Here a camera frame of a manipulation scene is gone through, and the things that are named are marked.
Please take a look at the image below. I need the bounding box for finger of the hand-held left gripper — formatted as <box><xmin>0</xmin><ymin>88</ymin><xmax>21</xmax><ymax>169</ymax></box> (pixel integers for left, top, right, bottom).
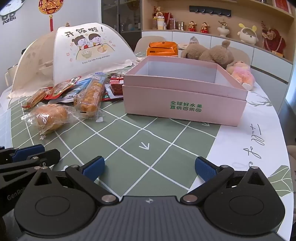
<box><xmin>0</xmin><ymin>144</ymin><xmax>46</xmax><ymax>164</ymax></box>
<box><xmin>0</xmin><ymin>149</ymin><xmax>61</xmax><ymax>186</ymax></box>

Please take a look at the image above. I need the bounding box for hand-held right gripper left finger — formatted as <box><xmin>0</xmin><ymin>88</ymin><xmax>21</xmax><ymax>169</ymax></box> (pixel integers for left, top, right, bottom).
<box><xmin>28</xmin><ymin>156</ymin><xmax>119</xmax><ymax>207</ymax></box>

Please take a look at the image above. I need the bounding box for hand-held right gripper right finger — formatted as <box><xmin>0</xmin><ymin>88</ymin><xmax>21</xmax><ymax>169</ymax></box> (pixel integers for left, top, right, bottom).
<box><xmin>180</xmin><ymin>156</ymin><xmax>275</xmax><ymax>205</ymax></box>

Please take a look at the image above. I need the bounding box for bread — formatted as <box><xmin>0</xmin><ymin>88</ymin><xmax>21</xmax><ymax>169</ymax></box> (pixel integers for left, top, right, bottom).
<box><xmin>22</xmin><ymin>103</ymin><xmax>80</xmax><ymax>139</ymax></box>

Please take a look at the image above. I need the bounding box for sandwich biscuit packet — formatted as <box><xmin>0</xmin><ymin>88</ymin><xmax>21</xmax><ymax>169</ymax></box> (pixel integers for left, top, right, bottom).
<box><xmin>22</xmin><ymin>88</ymin><xmax>52</xmax><ymax>109</ymax></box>

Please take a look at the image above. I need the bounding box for pink cardboard box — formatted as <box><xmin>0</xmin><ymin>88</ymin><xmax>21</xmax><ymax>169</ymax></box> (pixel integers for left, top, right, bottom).
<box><xmin>122</xmin><ymin>56</ymin><xmax>248</xmax><ymax>127</ymax></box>

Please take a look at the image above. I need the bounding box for large red snack packet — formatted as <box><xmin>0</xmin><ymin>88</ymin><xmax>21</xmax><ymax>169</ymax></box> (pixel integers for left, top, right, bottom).
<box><xmin>44</xmin><ymin>77</ymin><xmax>81</xmax><ymax>100</ymax></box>

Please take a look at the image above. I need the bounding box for long waffle snack packet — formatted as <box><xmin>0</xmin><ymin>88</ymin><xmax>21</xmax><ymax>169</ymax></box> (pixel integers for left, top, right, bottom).
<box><xmin>73</xmin><ymin>72</ymin><xmax>109</xmax><ymax>120</ymax></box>

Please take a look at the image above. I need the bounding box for red packet with dark strip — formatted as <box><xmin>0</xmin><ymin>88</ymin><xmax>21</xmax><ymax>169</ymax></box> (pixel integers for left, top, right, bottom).
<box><xmin>102</xmin><ymin>83</ymin><xmax>124</xmax><ymax>102</ymax></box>

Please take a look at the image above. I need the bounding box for blue snack packet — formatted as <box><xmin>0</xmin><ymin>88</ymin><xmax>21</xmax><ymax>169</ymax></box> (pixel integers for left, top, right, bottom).
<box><xmin>57</xmin><ymin>77</ymin><xmax>93</xmax><ymax>103</ymax></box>

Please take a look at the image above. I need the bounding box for small red white-label packet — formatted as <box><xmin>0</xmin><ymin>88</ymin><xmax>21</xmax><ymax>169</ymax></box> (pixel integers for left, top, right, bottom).
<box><xmin>110</xmin><ymin>73</ymin><xmax>125</xmax><ymax>85</ymax></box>

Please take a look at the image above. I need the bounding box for green grid tablecloth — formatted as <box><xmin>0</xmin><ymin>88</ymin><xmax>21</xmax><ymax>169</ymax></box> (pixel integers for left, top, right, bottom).
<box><xmin>0</xmin><ymin>51</ymin><xmax>292</xmax><ymax>241</ymax></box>

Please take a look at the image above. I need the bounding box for white bowl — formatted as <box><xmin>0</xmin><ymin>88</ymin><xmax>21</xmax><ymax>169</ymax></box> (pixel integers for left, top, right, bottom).
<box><xmin>38</xmin><ymin>59</ymin><xmax>55</xmax><ymax>76</ymax></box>

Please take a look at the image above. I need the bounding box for white printed food cover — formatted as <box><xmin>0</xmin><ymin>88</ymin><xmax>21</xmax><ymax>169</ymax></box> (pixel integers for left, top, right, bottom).
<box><xmin>10</xmin><ymin>23</ymin><xmax>139</xmax><ymax>93</ymax></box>

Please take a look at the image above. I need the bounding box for pink plush doll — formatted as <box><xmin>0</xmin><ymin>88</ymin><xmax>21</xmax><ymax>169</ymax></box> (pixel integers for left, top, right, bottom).
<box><xmin>225</xmin><ymin>60</ymin><xmax>256</xmax><ymax>91</ymax></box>

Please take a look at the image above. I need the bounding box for brown plush toy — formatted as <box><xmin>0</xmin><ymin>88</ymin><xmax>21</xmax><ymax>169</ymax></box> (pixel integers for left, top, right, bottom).
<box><xmin>180</xmin><ymin>40</ymin><xmax>235</xmax><ymax>70</ymax></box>

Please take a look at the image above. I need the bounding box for white low cabinet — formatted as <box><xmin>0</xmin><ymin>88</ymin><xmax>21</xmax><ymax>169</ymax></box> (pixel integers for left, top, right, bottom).
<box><xmin>142</xmin><ymin>30</ymin><xmax>293</xmax><ymax>84</ymax></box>

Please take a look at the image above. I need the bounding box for orange box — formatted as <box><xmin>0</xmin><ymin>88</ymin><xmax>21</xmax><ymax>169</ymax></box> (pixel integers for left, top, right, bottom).
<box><xmin>146</xmin><ymin>41</ymin><xmax>179</xmax><ymax>57</ymax></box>

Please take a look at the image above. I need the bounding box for white vase with flowers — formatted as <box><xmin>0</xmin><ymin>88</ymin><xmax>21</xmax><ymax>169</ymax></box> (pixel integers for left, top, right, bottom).
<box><xmin>217</xmin><ymin>20</ymin><xmax>230</xmax><ymax>37</ymax></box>

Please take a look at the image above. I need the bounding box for white rabbit-ear figure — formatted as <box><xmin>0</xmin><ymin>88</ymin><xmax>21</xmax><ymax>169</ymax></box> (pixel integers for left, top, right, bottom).
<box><xmin>238</xmin><ymin>23</ymin><xmax>258</xmax><ymax>45</ymax></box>

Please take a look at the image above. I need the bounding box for red-brown beaded doll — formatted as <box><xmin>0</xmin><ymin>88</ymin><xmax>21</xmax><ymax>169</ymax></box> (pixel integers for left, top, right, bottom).
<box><xmin>261</xmin><ymin>21</ymin><xmax>286</xmax><ymax>58</ymax></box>

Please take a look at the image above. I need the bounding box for red hanging ornament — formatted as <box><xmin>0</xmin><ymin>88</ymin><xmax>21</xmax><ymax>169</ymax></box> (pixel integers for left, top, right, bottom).
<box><xmin>38</xmin><ymin>0</ymin><xmax>59</xmax><ymax>32</ymax></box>

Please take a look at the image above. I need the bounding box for glass-door cabinet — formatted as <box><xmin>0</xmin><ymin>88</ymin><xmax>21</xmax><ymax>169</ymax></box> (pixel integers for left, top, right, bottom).
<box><xmin>101</xmin><ymin>0</ymin><xmax>142</xmax><ymax>52</ymax></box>

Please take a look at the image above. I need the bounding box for bear figurine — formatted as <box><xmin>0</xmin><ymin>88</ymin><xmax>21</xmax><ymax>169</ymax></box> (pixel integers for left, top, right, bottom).
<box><xmin>153</xmin><ymin>6</ymin><xmax>173</xmax><ymax>20</ymax></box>

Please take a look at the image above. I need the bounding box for panda wall clock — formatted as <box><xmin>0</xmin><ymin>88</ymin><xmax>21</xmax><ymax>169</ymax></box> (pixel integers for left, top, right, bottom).
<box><xmin>0</xmin><ymin>0</ymin><xmax>22</xmax><ymax>16</ymax></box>

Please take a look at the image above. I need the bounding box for wooden wall shelf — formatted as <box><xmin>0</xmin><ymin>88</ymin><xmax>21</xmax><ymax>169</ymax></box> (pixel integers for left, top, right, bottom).
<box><xmin>141</xmin><ymin>0</ymin><xmax>296</xmax><ymax>63</ymax></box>

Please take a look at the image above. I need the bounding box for black hook rail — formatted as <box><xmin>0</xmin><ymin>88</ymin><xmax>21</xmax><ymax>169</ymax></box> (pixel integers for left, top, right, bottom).
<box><xmin>189</xmin><ymin>5</ymin><xmax>232</xmax><ymax>16</ymax></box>

